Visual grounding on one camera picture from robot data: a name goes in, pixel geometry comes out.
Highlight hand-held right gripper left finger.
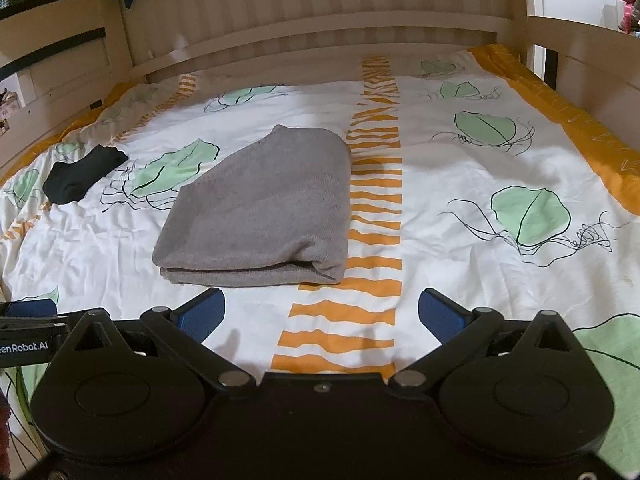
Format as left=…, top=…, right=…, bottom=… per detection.
left=50, top=287, right=256, bottom=391

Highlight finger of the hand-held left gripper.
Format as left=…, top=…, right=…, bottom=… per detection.
left=0, top=298, right=83, bottom=333

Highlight leaf print bedsheet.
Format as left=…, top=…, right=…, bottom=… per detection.
left=0, top=42, right=640, bottom=461

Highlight grey hoodie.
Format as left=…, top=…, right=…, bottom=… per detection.
left=152, top=125, right=353, bottom=289

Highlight black cloth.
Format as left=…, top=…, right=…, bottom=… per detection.
left=42, top=145, right=130, bottom=206

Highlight hanging red clothes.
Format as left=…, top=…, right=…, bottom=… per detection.
left=614, top=0, right=640, bottom=36

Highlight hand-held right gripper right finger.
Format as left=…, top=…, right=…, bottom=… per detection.
left=387, top=287, right=596, bottom=391

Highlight wooden bed frame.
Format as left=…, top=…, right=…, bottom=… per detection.
left=0, top=0, right=640, bottom=181

